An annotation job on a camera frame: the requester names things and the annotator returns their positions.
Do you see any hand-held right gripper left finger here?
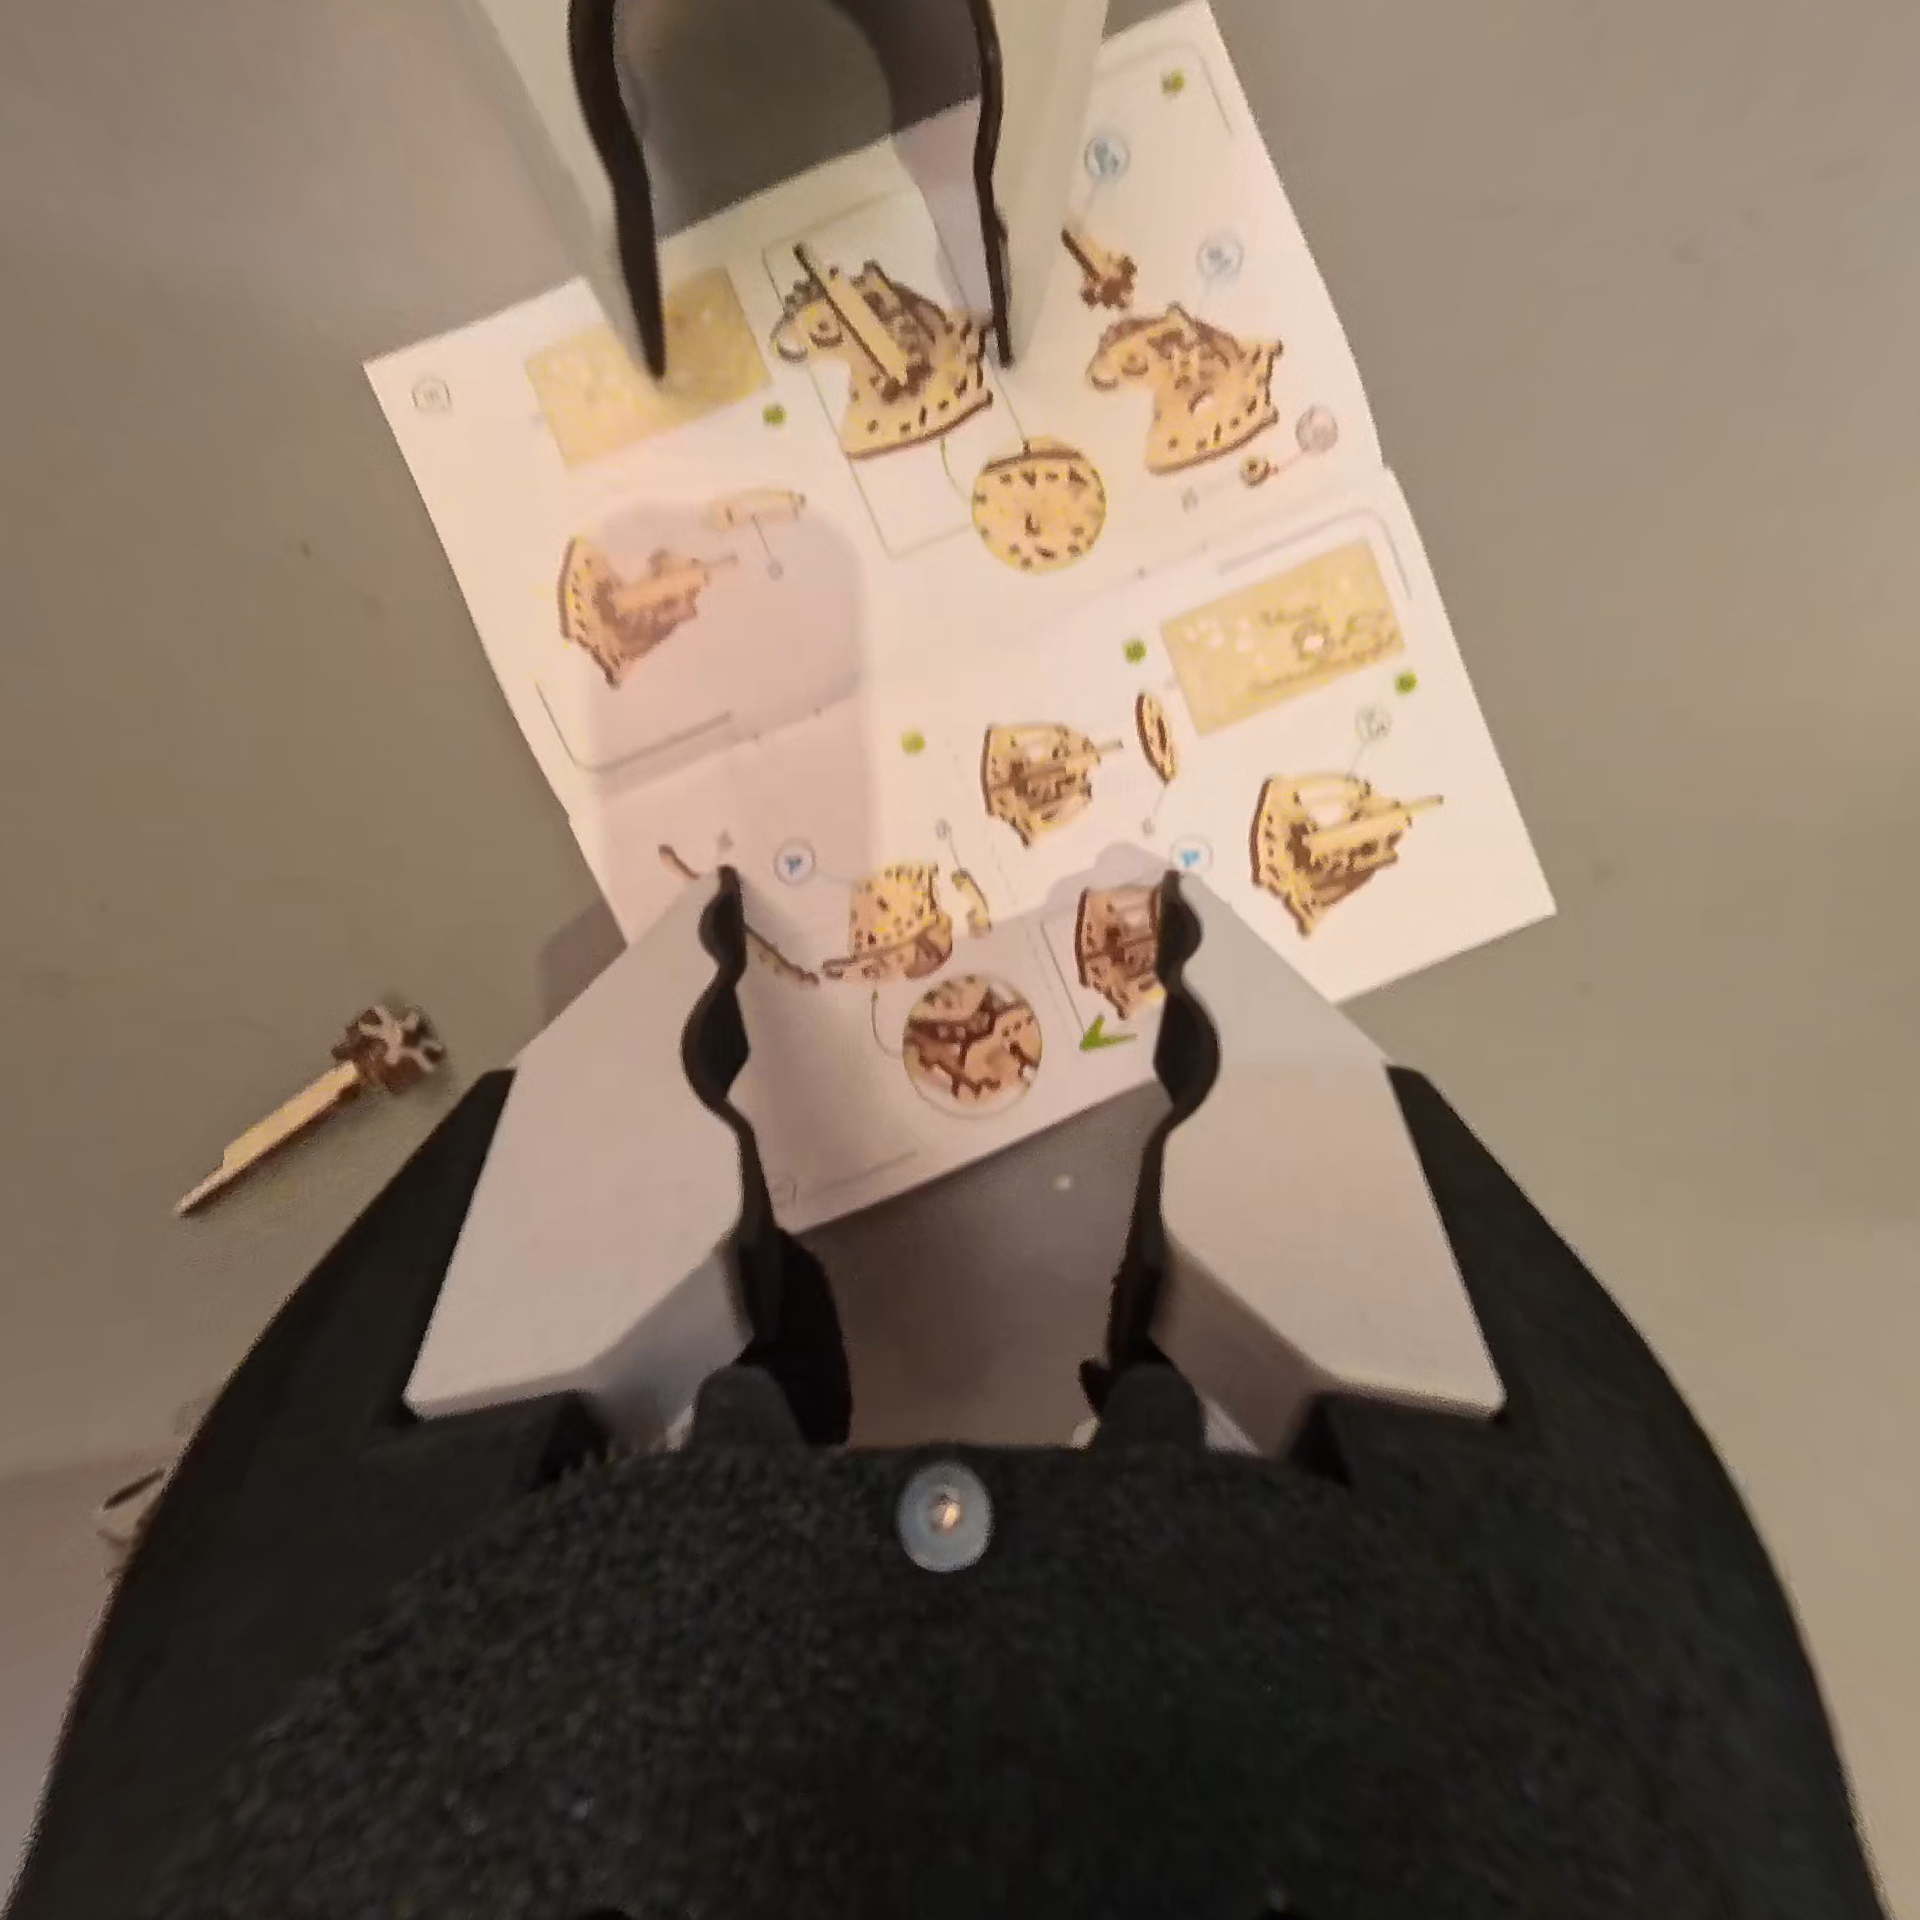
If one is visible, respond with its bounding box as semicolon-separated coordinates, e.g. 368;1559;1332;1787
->
402;863;854;1449

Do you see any white instruction booklet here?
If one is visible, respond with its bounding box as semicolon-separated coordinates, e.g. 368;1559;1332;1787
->
363;0;1561;1235

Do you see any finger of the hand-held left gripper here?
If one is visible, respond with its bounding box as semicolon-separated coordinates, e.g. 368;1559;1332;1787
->
474;0;671;380
960;0;1112;374

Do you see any wooden axle with gear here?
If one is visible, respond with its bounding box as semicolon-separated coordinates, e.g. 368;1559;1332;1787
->
169;1000;450;1220

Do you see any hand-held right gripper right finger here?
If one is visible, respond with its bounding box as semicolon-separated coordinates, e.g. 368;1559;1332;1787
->
1076;863;1507;1456

